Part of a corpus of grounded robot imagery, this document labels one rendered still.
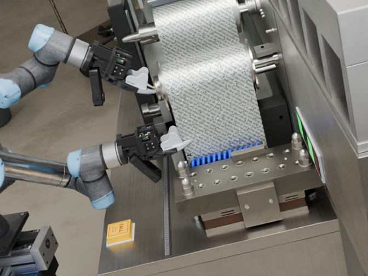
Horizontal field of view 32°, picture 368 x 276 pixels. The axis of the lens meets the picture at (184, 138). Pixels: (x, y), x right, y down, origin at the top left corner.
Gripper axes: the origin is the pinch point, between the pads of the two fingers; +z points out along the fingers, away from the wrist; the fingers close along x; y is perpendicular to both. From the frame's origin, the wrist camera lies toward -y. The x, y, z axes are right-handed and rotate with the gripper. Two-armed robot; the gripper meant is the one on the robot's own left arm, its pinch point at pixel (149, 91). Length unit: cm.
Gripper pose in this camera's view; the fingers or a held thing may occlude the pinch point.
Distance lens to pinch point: 181.2
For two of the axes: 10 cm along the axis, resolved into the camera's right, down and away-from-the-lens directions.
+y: 4.3, -8.1, -4.1
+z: 9.0, 3.6, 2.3
